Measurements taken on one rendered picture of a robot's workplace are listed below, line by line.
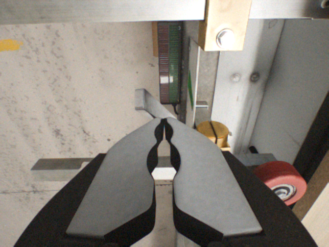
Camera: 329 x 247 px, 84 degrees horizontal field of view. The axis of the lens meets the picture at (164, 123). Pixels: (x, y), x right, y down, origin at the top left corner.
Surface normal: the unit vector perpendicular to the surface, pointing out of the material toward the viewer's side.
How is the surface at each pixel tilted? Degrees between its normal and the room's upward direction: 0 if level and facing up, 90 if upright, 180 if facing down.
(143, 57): 0
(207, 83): 0
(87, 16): 0
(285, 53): 90
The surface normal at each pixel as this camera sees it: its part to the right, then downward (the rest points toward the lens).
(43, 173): 0.01, 0.54
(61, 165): -0.02, -0.84
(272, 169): -0.36, -0.79
